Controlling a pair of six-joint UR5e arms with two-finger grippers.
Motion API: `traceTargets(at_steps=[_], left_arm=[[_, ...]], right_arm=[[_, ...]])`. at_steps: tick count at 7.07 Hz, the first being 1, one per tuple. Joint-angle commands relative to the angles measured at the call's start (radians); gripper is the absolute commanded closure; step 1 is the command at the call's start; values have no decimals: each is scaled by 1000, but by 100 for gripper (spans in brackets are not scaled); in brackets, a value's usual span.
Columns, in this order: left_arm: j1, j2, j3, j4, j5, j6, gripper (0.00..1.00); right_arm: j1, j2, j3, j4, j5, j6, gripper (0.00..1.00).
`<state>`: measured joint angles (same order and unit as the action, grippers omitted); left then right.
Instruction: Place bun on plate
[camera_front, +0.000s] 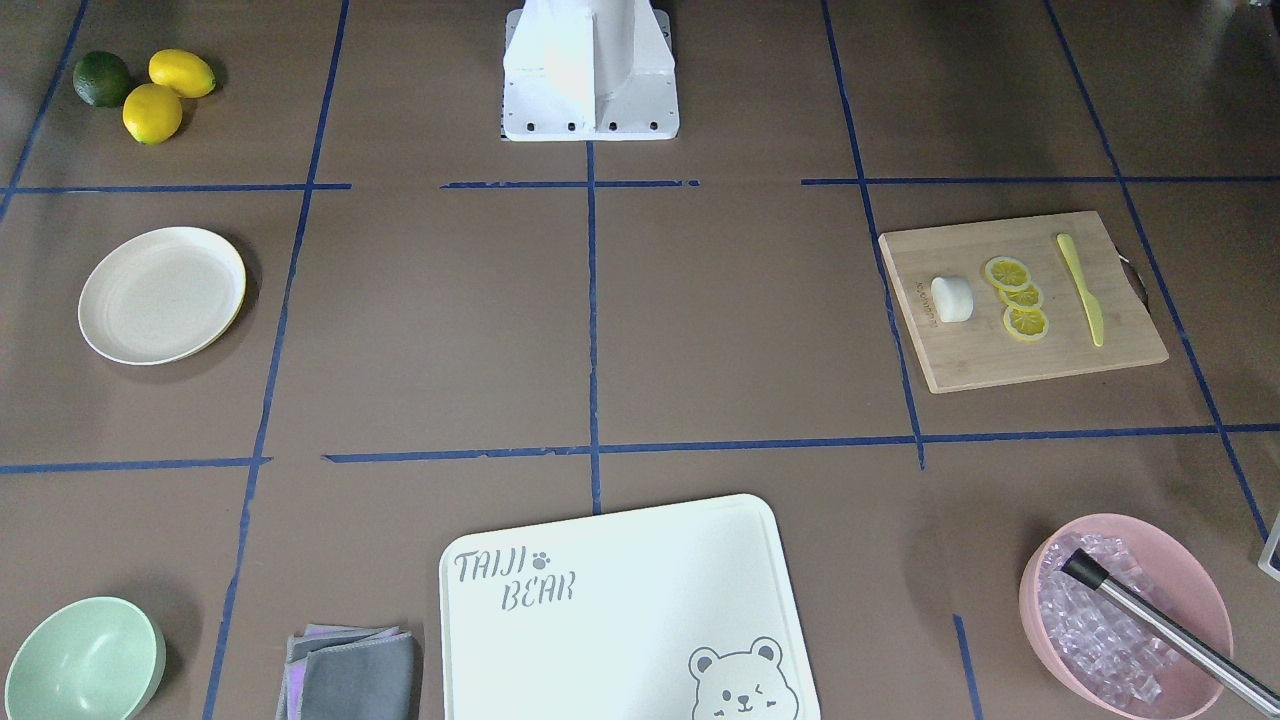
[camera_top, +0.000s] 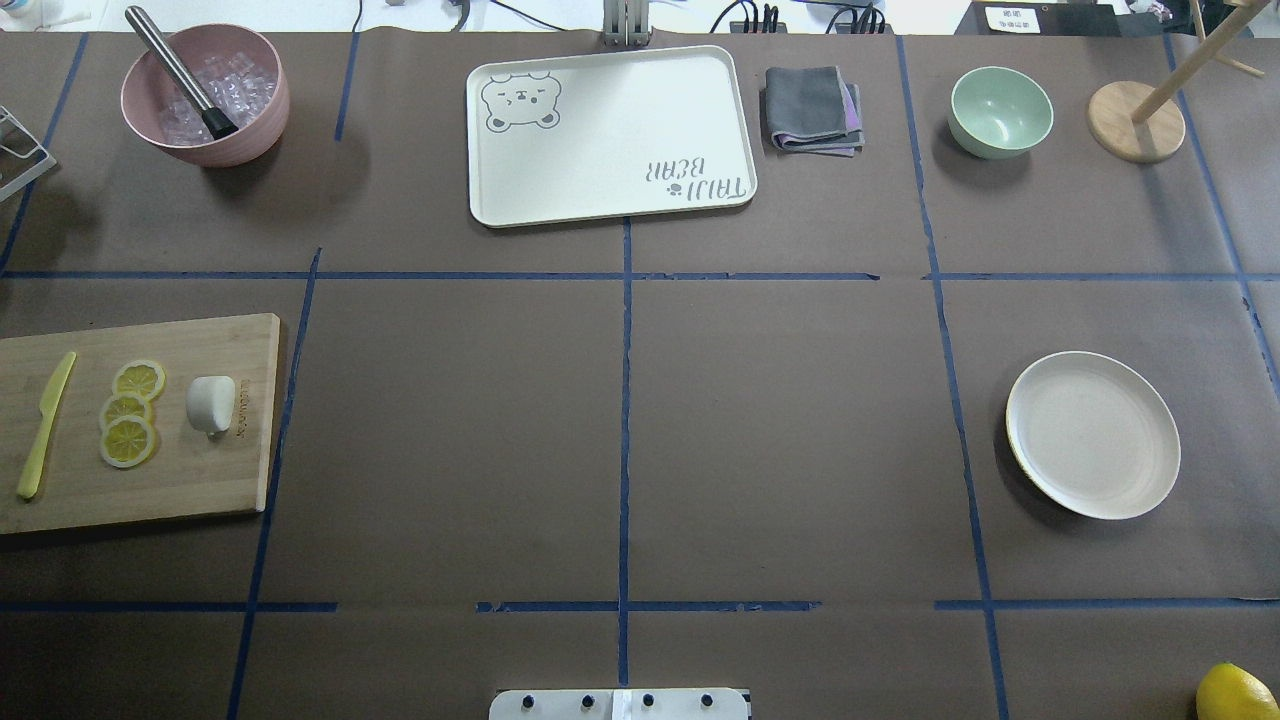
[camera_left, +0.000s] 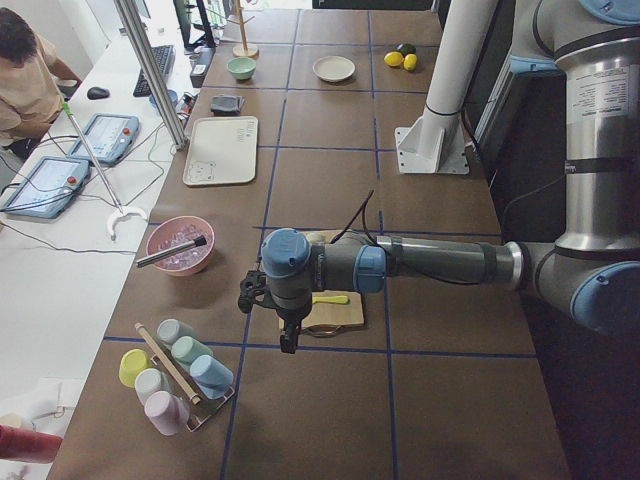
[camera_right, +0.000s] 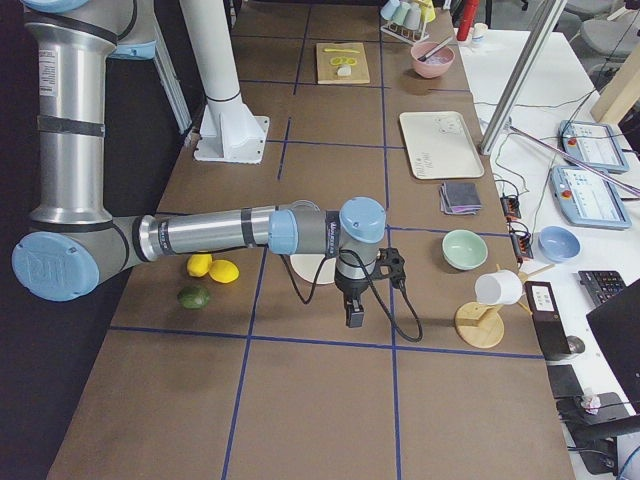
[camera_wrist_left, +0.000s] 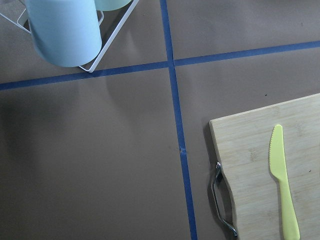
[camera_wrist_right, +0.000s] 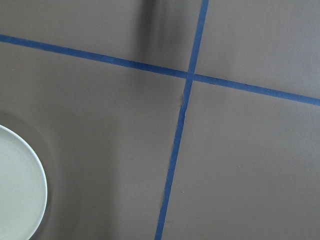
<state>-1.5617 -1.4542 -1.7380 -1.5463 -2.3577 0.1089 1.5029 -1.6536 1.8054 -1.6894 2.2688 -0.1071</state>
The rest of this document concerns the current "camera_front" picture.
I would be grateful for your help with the light green bowl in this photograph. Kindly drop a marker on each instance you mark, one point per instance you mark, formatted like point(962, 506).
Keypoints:
point(98, 658)

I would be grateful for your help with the white wire rack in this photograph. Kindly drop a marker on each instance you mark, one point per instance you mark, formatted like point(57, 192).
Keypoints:
point(1268, 561)

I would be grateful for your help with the yellow plastic knife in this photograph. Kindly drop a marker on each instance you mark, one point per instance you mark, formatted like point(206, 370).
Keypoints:
point(1091, 305)

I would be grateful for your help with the folded grey cloth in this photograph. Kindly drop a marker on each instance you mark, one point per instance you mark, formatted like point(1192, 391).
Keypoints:
point(348, 672)

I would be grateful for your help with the lemon slice bottom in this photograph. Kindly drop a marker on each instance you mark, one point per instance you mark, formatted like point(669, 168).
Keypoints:
point(1027, 325)

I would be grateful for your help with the steel muddler black tip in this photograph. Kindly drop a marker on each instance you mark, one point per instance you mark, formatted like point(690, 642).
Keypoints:
point(1084, 569)

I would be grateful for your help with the yellow lemon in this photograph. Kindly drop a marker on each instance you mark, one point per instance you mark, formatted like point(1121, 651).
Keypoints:
point(152, 114)
point(187, 74)

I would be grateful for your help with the lemon slice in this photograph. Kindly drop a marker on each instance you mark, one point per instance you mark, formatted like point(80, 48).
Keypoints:
point(1007, 274)
point(1027, 325)
point(1026, 299)

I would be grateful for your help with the cream round plate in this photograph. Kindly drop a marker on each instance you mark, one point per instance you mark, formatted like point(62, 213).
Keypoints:
point(162, 296)

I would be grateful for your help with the lemon slice middle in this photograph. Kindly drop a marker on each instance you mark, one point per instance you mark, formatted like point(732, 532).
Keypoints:
point(1026, 299)

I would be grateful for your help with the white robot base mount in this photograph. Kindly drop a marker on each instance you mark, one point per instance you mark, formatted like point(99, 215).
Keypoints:
point(589, 71)

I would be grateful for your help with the clear ice cubes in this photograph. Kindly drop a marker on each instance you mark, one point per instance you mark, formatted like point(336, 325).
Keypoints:
point(1116, 658)

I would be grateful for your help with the bamboo cutting board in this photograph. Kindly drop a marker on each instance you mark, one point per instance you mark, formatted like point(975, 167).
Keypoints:
point(979, 353)

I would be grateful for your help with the white bear tray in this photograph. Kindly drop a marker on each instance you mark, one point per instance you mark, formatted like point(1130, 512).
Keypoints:
point(680, 611)

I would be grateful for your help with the yellow lemon upper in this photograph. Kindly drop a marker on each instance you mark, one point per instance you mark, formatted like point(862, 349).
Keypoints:
point(187, 74)

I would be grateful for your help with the lemon slice top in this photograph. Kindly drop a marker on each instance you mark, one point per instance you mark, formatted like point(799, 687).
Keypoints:
point(1007, 274)

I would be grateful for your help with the dark green lime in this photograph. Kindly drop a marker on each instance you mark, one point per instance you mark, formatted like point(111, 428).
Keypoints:
point(102, 80)

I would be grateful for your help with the yellow lemon lower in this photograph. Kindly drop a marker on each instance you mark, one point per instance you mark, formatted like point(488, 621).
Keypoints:
point(152, 114)

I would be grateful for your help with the pink bowl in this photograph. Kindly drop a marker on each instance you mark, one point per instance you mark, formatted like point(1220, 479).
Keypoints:
point(1193, 601)

